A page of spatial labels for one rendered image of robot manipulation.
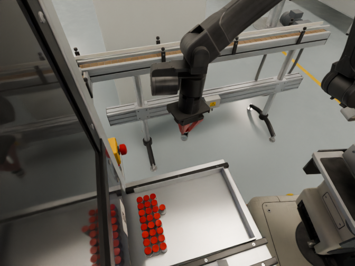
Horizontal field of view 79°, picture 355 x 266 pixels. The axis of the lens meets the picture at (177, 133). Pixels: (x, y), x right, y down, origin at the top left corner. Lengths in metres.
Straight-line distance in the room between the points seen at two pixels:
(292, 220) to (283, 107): 1.39
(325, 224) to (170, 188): 0.58
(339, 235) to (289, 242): 0.54
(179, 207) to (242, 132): 1.53
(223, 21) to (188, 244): 0.62
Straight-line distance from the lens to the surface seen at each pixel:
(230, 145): 2.07
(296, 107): 2.69
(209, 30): 0.46
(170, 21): 1.94
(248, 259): 0.78
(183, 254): 0.75
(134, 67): 1.34
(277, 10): 4.14
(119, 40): 1.93
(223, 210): 0.80
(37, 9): 0.37
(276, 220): 1.53
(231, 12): 0.48
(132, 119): 1.63
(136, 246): 0.77
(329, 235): 1.00
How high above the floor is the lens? 1.62
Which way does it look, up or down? 50 degrees down
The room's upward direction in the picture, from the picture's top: straight up
